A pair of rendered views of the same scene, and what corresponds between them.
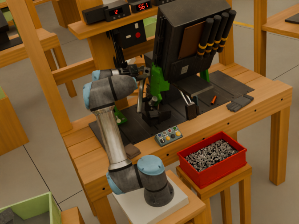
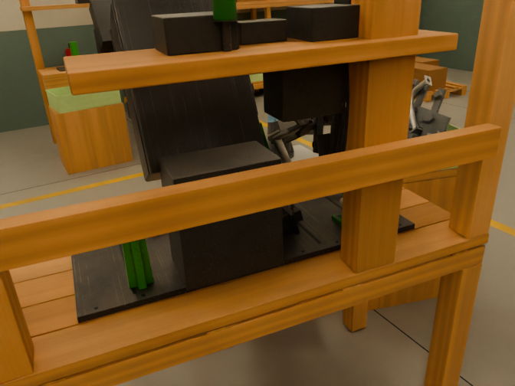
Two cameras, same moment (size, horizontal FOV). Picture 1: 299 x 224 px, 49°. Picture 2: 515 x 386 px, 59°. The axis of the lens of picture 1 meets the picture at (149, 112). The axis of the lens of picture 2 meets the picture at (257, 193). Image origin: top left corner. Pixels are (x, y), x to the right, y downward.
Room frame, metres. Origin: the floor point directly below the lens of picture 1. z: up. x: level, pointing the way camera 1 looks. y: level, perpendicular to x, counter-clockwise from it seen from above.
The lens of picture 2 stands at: (3.26, -0.15, 1.67)
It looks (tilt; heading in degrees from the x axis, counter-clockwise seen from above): 25 degrees down; 178
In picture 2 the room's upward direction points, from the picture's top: 3 degrees counter-clockwise
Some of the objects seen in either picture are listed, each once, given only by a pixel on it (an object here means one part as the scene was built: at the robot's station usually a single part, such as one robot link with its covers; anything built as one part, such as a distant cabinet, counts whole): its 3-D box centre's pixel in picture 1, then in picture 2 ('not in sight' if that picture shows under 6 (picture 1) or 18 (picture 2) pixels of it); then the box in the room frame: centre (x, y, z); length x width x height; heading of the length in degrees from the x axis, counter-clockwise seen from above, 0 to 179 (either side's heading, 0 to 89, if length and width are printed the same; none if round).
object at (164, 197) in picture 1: (157, 188); (279, 145); (1.15, 0.04, 0.94); 0.15 x 0.15 x 0.10
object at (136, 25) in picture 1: (129, 32); (301, 84); (2.07, 0.02, 1.42); 0.17 x 0.12 x 0.15; 110
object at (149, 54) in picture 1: (171, 73); (223, 212); (2.08, -0.21, 1.07); 0.30 x 0.18 x 0.34; 110
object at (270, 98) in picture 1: (194, 134); not in sight; (1.65, -0.25, 0.82); 1.50 x 0.14 x 0.15; 110
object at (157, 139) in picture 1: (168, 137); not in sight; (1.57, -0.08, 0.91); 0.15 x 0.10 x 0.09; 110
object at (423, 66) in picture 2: not in sight; (418, 76); (-3.84, 2.72, 0.22); 1.20 x 0.81 x 0.44; 22
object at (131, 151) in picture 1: (130, 151); not in sight; (1.51, 0.16, 0.91); 0.10 x 0.08 x 0.03; 31
